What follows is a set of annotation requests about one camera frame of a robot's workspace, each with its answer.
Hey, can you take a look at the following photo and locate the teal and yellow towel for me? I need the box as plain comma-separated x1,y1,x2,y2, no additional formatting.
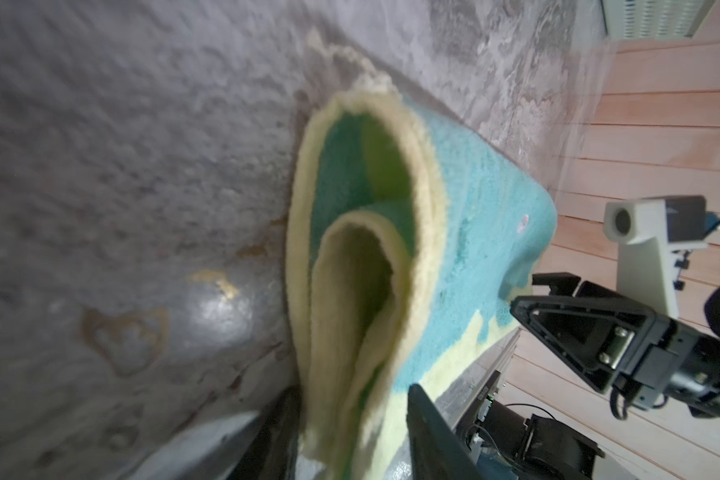
285,31,557,479

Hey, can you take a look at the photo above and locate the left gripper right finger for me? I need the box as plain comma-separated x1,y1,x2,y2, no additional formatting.
406,384,482,480

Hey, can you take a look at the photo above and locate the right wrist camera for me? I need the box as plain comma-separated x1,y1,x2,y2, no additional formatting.
603,195,707,318

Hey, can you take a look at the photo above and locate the mint green plastic basket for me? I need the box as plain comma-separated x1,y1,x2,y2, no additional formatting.
600,0,716,41

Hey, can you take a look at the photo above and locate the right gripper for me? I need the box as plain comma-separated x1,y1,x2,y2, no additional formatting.
510,272,720,420

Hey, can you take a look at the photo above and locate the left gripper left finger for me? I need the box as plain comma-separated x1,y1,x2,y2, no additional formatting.
227,386,301,480

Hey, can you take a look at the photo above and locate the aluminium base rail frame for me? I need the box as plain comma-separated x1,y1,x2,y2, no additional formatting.
434,328,521,429

